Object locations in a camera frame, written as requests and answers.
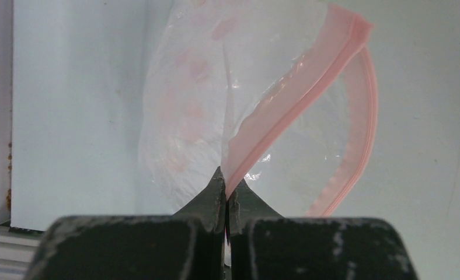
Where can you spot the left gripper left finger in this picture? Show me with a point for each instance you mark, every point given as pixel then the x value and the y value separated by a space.
pixel 186 245

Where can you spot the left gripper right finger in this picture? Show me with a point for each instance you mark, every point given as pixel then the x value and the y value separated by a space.
pixel 266 245

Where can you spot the clear zip top bag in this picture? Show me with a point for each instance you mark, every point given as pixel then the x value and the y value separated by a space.
pixel 280 94

